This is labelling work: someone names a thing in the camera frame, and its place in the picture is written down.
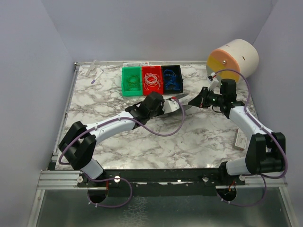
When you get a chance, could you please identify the black spool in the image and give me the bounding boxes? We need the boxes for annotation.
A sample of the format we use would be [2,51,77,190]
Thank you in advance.
[156,93,194,119]

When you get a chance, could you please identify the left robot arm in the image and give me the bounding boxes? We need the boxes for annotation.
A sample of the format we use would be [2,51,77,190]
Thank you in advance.
[58,92,164,179]

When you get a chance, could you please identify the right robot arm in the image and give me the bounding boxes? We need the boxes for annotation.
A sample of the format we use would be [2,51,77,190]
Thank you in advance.
[188,79,286,175]

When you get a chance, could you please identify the red plastic bin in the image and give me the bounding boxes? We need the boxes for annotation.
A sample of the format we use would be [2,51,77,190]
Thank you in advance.
[142,66,163,96]

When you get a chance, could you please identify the green plastic bin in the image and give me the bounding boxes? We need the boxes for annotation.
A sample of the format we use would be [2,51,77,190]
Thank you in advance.
[121,67,143,97]

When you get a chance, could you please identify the black plastic bin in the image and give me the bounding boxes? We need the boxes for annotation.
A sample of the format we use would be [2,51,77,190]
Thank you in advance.
[161,65,183,95]

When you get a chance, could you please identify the white label card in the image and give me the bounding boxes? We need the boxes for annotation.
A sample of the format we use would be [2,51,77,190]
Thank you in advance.
[123,61,149,67]

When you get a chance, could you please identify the small white box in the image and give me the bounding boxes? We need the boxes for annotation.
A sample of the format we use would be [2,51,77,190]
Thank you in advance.
[232,129,247,151]

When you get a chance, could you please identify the large cylinder drum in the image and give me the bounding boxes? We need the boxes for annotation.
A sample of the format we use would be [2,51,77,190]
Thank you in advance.
[206,39,259,78]

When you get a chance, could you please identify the purple capped marker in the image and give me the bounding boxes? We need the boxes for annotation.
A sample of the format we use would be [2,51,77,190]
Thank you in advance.
[91,70,104,84]

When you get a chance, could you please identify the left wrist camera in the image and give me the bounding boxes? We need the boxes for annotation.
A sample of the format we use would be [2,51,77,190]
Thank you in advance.
[162,97,180,114]

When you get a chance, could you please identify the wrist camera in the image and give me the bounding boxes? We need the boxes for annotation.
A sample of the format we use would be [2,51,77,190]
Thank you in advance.
[162,97,180,114]
[207,72,219,91]

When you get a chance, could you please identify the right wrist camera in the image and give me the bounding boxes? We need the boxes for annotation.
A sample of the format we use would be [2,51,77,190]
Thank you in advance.
[207,72,219,91]

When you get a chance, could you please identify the white cable coils in bin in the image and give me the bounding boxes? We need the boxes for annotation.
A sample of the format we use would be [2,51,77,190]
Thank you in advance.
[143,72,163,90]

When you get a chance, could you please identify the green cable coils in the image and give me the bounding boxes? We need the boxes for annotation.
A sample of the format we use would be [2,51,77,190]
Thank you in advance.
[125,74,140,92]

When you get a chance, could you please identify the blue cable coils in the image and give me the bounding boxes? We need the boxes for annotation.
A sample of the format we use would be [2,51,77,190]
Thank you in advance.
[163,69,182,92]

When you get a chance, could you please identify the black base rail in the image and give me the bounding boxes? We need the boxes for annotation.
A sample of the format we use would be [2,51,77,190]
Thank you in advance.
[77,168,245,197]

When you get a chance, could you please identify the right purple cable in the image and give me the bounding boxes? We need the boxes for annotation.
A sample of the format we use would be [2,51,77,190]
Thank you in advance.
[212,69,288,207]

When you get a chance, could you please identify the purple cable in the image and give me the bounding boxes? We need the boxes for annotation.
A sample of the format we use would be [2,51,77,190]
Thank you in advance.
[212,69,288,207]
[58,99,185,209]

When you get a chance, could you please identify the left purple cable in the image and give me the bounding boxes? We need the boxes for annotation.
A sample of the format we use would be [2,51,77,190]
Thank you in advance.
[58,99,185,209]

